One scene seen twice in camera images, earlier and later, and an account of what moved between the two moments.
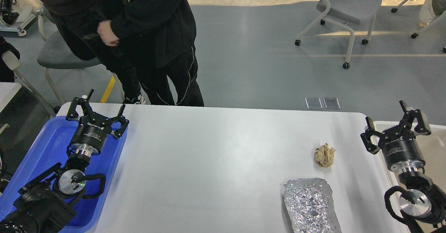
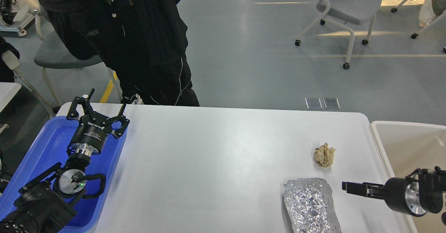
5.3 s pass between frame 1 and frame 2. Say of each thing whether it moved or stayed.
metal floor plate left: stayed
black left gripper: stayed
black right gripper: moved
